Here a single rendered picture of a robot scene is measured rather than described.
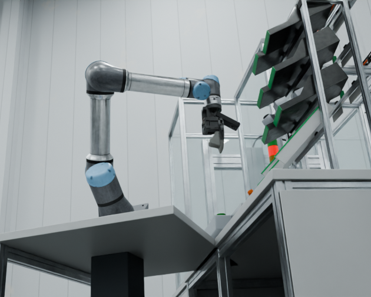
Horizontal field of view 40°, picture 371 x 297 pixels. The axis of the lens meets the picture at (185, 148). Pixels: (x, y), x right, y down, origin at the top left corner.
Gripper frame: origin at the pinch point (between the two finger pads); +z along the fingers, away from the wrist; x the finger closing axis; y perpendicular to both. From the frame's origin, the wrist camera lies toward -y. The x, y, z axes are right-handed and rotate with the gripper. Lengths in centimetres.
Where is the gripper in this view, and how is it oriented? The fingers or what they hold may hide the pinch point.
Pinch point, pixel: (222, 150)
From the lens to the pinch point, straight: 216.1
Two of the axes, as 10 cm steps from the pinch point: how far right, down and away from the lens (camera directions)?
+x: 1.6, -4.2, -9.0
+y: -9.9, -0.1, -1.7
